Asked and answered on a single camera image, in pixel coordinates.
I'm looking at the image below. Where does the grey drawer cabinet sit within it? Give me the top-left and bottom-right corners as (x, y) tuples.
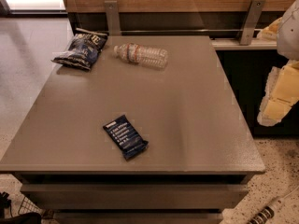
(1, 36), (264, 224)

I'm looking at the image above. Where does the white power strip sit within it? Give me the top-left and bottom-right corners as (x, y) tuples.
(247, 186), (299, 224)

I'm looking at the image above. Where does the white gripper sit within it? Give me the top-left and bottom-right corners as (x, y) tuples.
(257, 0), (299, 127)

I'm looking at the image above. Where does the clear plastic water bottle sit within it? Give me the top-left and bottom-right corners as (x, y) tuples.
(113, 43), (168, 70)

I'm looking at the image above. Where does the left metal wall bracket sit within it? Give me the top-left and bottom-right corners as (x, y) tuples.
(104, 0), (121, 35)

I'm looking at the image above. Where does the blue snack bar wrapper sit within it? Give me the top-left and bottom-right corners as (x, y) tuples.
(103, 115), (149, 160)

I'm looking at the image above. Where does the right metal wall bracket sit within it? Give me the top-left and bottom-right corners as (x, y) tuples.
(239, 0), (266, 46)

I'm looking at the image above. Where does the dark blue chip bag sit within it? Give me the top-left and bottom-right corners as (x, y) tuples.
(52, 32), (108, 71)

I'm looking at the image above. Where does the metal wall bracket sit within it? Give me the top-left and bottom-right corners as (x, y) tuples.
(104, 0), (121, 35)
(239, 0), (266, 46)

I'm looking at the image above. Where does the wire basket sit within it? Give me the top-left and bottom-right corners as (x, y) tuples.
(18, 196), (42, 215)

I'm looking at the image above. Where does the horizontal metal rail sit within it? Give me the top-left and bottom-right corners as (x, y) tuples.
(121, 28), (263, 35)

